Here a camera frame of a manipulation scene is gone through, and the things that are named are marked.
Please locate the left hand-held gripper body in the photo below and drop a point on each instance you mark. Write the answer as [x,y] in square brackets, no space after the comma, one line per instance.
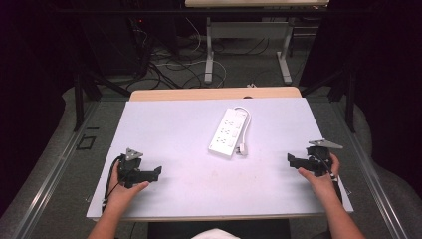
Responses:
[128,165]

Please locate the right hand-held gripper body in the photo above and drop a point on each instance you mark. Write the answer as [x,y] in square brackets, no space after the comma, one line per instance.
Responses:
[319,158]

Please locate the white power strip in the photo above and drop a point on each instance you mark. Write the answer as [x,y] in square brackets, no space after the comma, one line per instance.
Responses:
[229,132]

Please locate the person's right hand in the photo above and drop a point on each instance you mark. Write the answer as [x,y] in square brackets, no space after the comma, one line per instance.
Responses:
[319,184]

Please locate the person's left hand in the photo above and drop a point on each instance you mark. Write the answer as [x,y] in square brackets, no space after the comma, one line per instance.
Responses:
[122,194]

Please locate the white board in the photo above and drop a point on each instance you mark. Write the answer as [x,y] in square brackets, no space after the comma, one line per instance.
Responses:
[199,186]

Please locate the black metal stand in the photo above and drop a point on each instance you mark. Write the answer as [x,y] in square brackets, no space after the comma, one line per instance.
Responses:
[349,99]
[79,99]

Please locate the person's dark lap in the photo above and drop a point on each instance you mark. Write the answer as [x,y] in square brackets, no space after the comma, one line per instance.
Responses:
[265,229]

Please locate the person's white clothing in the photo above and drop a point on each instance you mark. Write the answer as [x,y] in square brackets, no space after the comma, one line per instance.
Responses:
[215,234]

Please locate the wooden table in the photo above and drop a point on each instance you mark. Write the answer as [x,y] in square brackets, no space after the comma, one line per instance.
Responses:
[205,93]

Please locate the dark equipment rack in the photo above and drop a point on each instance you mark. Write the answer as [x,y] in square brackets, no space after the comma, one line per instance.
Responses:
[112,43]

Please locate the white desk with metal legs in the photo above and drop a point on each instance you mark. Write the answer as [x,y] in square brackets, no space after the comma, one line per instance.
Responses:
[247,30]

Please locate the aluminium rail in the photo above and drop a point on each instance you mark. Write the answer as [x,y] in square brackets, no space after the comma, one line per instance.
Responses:
[370,172]
[43,186]

